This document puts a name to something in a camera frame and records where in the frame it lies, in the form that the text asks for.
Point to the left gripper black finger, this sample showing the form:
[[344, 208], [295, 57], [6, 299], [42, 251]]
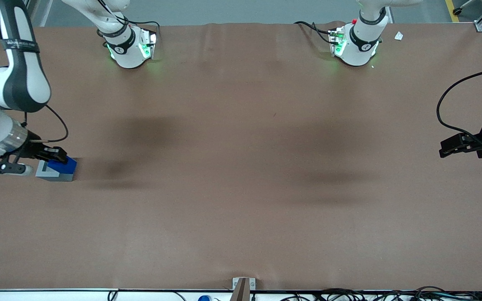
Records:
[[458, 151], [456, 142]]

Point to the gray square base block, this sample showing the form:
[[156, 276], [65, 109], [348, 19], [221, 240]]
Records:
[[57, 178]]

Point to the black caster wheel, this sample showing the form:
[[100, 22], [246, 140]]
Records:
[[457, 11]]

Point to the small blue round object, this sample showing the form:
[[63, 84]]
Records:
[[203, 298]]

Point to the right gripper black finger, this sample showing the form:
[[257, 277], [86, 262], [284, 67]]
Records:
[[55, 152], [59, 160]]

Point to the small white paper scrap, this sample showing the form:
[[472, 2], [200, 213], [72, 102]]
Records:
[[398, 36]]

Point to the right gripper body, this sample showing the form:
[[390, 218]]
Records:
[[32, 149]]

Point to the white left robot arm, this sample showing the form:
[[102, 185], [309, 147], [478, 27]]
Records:
[[358, 50]]

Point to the gray metal bracket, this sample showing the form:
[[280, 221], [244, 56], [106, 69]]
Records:
[[252, 284]]

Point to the brown camera post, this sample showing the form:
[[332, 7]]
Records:
[[241, 293]]

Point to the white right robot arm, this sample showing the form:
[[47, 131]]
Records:
[[23, 83]]

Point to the blue plastic part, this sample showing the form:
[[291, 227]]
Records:
[[63, 167]]

